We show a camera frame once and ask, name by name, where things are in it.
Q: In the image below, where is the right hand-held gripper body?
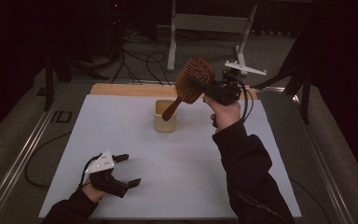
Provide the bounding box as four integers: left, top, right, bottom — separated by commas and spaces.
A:
202, 60, 268, 107

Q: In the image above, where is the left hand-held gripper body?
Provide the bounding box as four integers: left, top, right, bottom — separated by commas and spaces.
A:
83, 149, 130, 199

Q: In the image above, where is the brown wooden hairbrush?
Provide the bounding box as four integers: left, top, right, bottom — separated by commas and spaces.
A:
161, 56, 216, 122

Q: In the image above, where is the beige square cup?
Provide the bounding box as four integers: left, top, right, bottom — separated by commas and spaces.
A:
153, 99, 177, 133

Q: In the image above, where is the person's right hand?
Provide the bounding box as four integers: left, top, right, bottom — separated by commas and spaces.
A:
202, 94, 242, 133

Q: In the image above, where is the person's left hand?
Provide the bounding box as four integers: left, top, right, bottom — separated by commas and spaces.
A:
80, 177, 110, 203

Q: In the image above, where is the white table sheet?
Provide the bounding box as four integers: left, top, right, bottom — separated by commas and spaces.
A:
38, 93, 303, 220

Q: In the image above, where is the white metal stand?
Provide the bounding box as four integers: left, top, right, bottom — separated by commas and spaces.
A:
166, 0, 258, 77

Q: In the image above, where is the black angled stand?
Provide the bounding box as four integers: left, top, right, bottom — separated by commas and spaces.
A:
250, 31, 313, 125

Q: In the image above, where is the black tripod stand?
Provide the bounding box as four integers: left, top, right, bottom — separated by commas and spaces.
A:
43, 49, 110, 112

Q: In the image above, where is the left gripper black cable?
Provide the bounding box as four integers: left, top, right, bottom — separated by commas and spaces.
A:
78, 152, 103, 189

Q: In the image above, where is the aluminium floor rail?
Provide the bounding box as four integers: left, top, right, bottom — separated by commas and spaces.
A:
292, 92, 355, 224
111, 77, 287, 93
0, 82, 71, 224

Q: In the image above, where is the black floor cable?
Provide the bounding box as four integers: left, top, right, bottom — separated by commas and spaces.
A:
288, 177, 333, 224
23, 132, 73, 189
144, 51, 172, 87
111, 31, 145, 86

